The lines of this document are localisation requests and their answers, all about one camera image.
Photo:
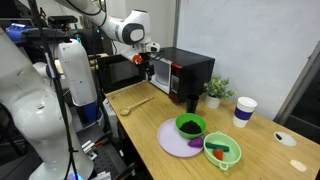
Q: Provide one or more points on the small potted green plant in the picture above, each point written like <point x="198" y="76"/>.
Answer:
<point x="216" y="90"/>

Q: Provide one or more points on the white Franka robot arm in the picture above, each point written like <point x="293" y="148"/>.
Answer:
<point x="33" y="116"/>

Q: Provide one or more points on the red toy strawberry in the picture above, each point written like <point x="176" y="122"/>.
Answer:
<point x="218" y="154"/>

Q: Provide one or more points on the white speckled robot link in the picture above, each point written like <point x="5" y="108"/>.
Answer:
<point x="78" y="73"/>

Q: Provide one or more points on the black perforated breadboard table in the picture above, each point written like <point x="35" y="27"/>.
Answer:
<point x="106" y="160"/>

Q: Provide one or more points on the silver aluminium bracket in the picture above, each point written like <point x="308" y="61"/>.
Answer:
<point x="88" y="148"/>

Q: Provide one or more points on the grey metal door frame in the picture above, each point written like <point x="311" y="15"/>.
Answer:
<point x="300" y="85"/>

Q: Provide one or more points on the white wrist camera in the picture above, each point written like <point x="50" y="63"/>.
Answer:
<point x="152" y="47"/>

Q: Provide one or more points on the black cup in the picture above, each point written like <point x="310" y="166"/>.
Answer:
<point x="192" y="104"/>

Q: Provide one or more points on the black microwave oven body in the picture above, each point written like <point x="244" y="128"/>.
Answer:
<point x="193" y="66"/>

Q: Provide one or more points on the teal toy cucumber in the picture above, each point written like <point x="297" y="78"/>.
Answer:
<point x="216" y="146"/>

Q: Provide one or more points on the white round table disc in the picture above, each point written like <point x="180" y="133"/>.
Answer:
<point x="287" y="140"/>

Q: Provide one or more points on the small black item on disc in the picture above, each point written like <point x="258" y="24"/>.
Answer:
<point x="278" y="136"/>

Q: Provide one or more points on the white box beside table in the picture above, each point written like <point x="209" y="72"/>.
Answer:
<point x="109" y="116"/>

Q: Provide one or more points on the dark coffee beans pile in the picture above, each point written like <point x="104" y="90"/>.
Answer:
<point x="190" y="127"/>

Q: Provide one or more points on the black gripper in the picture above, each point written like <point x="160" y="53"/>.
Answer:
<point x="149" y="60"/>

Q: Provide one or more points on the dark green bowl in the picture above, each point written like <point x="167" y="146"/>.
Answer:
<point x="181" y="120"/>

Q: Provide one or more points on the purple toy eggplant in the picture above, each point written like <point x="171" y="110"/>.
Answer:
<point x="196" y="142"/>

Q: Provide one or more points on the white paper cup purple band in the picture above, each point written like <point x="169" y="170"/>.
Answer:
<point x="244" y="111"/>

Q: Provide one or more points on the white wrist bracket red knob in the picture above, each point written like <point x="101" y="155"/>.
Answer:
<point x="131" y="55"/>

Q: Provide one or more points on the wooden spoon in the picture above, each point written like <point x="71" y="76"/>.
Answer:
<point x="136" y="106"/>

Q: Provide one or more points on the lilac round plate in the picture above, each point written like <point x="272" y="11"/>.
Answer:
<point x="173" y="141"/>

